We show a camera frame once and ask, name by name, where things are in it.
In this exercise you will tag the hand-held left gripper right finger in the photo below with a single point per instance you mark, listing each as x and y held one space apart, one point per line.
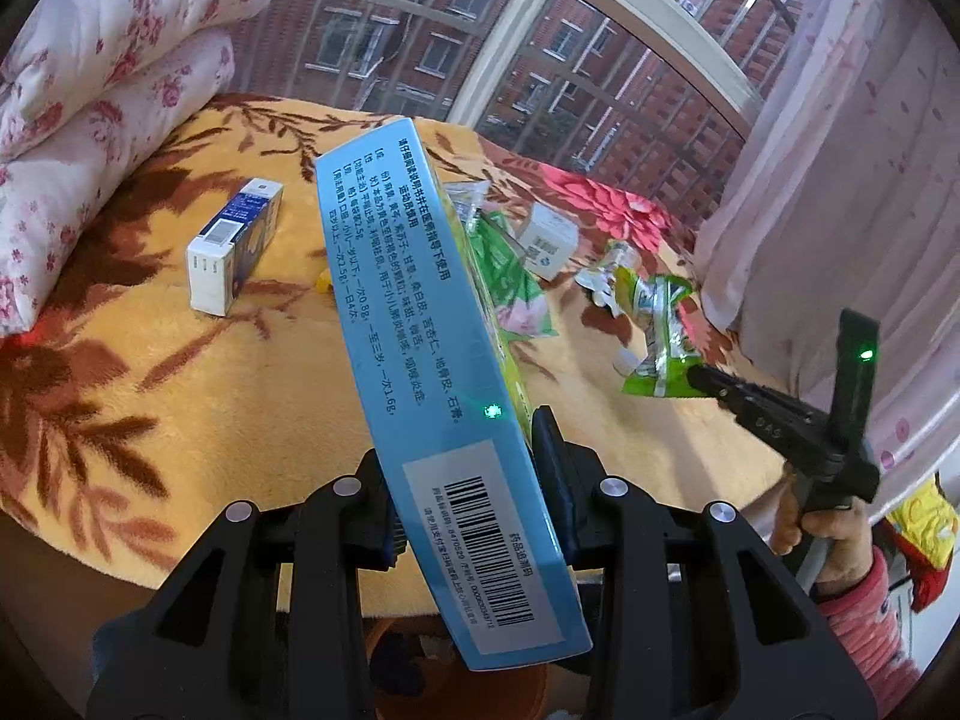
551 465

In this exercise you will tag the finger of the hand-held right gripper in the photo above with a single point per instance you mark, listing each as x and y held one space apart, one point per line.
720 386

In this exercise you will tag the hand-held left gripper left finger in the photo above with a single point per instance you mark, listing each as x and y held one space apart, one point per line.
349 514

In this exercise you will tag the green foil snack wrapper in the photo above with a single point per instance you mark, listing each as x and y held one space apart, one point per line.
667 337

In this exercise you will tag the large light blue carton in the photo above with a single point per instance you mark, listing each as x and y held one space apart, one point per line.
420 360

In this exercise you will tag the orange waste bin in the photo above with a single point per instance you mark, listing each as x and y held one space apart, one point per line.
442 675

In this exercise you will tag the white and blue box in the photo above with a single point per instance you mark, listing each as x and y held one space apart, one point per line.
225 255

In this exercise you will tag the person's right forearm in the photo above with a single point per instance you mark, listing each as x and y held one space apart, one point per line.
870 637

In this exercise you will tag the person's right hand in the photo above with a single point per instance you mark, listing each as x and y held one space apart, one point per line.
844 540

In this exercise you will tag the small white scrap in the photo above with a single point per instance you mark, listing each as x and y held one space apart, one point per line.
626 364

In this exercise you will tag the yellow and red printed cloth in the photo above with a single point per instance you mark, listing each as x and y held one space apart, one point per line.
930 532

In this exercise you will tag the yellow floral blanket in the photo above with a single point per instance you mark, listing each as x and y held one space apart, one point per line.
247 405

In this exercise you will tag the crumpled white snack wrapper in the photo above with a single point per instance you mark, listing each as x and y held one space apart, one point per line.
604 285

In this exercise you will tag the green snack packet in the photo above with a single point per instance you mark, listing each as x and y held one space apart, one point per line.
514 285

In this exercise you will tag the small white box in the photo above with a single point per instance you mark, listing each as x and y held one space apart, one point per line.
547 240

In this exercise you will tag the small yellow scrap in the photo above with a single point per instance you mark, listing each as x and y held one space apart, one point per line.
323 282

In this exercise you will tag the pink sheer curtain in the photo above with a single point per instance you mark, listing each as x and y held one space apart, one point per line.
847 165

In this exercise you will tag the clear plastic wrapper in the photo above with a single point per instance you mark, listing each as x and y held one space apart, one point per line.
466 199

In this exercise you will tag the red brick building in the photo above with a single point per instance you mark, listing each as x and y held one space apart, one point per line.
420 37

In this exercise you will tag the folded floral quilt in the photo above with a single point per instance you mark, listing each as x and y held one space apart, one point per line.
112 90

